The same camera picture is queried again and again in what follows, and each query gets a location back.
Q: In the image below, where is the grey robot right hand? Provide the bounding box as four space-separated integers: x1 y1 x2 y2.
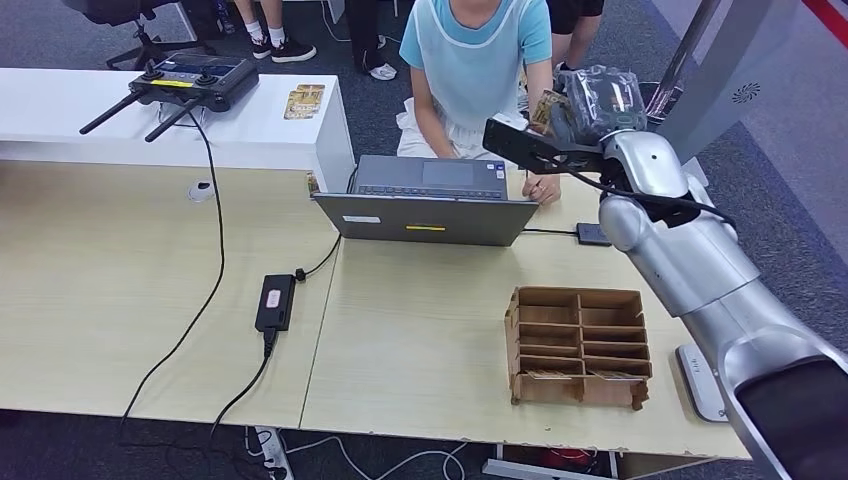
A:
548 64 649 148

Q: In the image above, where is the person's left hand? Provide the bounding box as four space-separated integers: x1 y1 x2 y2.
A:
521 170 562 205

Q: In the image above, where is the ID card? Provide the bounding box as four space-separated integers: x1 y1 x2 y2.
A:
529 89 572 137

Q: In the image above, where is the person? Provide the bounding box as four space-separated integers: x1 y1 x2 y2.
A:
546 0 605 74
233 0 318 64
396 0 564 205
345 0 399 82

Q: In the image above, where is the wooden card organizer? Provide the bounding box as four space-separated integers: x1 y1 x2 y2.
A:
503 286 654 412

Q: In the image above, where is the white card reader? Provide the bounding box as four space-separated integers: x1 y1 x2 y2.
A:
674 343 730 424

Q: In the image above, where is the small black square box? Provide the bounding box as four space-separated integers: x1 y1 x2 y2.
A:
574 223 609 248

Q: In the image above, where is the grey laptop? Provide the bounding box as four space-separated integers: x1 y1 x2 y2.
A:
311 154 540 248

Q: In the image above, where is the grey kiosk stand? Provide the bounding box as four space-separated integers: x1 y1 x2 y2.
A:
655 0 802 190

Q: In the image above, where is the red barrier belt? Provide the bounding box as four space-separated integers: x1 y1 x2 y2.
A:
801 0 848 31

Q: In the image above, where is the red object under desk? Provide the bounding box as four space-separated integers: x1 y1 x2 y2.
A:
544 448 598 473

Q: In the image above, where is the grey bar under desk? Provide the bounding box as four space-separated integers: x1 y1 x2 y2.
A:
481 459 614 480

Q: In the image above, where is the black power adapter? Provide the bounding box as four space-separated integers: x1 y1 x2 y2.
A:
254 273 297 333

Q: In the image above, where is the black remote controller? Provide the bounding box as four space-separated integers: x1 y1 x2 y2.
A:
78 52 260 144

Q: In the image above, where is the white power strip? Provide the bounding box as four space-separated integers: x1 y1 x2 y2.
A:
245 427 291 480

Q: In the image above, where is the black office chair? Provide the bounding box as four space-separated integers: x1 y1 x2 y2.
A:
60 0 217 71

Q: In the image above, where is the white counter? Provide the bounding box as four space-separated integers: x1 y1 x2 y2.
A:
0 67 356 193

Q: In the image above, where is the thin black box cable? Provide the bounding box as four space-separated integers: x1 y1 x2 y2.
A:
520 168 578 236

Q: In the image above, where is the metal stanchion post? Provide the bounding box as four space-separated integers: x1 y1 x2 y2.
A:
639 0 723 124

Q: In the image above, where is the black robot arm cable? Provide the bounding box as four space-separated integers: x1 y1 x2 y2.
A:
529 153 738 232

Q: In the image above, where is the black adapter laptop cable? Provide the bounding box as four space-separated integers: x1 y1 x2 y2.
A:
293 168 358 285

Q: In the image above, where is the white cable under desk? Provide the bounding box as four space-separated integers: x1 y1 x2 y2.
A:
284 435 468 480

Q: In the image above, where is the long black controller cable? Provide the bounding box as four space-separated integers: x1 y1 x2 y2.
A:
117 111 227 452

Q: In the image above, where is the black adapter mains cable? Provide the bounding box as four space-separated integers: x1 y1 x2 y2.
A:
207 327 278 444

